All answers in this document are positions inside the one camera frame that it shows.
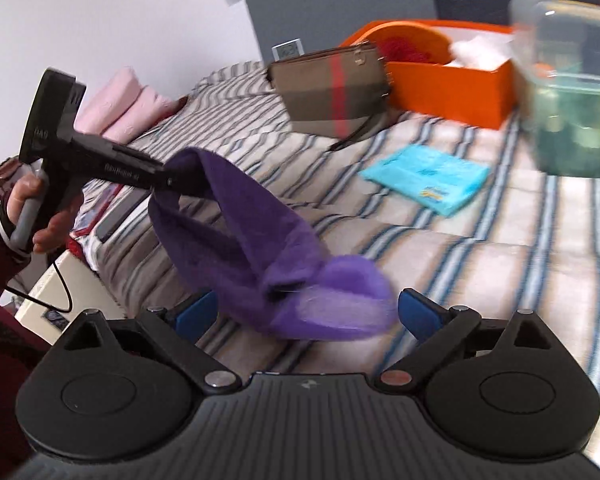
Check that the dark red plush toy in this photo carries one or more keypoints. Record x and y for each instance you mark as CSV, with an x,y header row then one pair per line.
x,y
405,50

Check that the orange cardboard box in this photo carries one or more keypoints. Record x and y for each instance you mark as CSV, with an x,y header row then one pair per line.
x,y
455,90

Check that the pink folded cloth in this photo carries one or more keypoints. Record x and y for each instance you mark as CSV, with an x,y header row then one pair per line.
x,y
110,100
150,110

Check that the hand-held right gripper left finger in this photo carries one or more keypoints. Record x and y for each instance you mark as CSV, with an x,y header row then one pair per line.
x,y
197,310

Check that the orange honeycomb mat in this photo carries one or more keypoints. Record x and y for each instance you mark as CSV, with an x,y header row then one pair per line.
x,y
420,34

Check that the striped blanket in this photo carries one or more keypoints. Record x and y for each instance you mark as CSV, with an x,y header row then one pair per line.
x,y
480,270

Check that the grey padded headboard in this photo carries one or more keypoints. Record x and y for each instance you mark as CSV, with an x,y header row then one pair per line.
x,y
330,0

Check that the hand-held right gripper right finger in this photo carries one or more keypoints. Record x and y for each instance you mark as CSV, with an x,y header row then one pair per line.
x,y
420,312

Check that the person's left hand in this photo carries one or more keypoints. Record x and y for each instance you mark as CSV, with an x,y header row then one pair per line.
x,y
55,227

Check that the white fluffy plush toy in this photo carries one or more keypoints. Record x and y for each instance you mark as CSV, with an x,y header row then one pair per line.
x,y
480,52

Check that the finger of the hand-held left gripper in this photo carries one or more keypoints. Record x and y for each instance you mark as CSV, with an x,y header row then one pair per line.
x,y
180,180

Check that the light blue wipes pack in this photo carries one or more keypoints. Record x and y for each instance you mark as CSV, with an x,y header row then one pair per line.
x,y
420,175

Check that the brown leather bag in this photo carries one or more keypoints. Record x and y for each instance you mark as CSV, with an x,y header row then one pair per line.
x,y
0,175

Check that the purple fuzzy sock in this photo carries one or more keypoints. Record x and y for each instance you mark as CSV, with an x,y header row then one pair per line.
x,y
240,240

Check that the clear plastic storage container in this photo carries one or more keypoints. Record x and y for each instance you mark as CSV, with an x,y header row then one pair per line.
x,y
565,125

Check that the brown plaid pouch bag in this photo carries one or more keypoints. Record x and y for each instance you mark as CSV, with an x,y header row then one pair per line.
x,y
310,95

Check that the white digital clock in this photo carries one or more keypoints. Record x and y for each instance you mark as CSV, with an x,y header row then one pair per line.
x,y
288,51

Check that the person's maroon clothing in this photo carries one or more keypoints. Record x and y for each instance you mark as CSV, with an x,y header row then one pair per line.
x,y
5,385

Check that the white bedside table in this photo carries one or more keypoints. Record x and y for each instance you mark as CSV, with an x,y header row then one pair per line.
x,y
87,292

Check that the black flat device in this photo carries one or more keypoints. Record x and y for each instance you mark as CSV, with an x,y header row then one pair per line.
x,y
122,215

